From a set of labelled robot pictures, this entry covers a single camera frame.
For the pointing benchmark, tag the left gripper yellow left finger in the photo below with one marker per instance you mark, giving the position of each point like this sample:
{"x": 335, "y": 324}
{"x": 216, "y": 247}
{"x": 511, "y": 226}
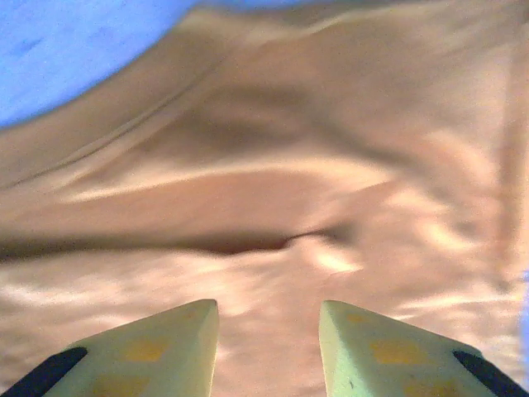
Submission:
{"x": 165, "y": 351}

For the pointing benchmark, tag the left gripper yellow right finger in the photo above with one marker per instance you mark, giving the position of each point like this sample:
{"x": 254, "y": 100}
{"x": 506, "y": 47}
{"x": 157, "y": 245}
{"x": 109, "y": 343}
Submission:
{"x": 372, "y": 355}

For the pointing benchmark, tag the yellow t-shirt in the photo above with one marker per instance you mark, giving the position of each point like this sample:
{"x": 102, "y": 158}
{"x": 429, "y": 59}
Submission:
{"x": 289, "y": 165}

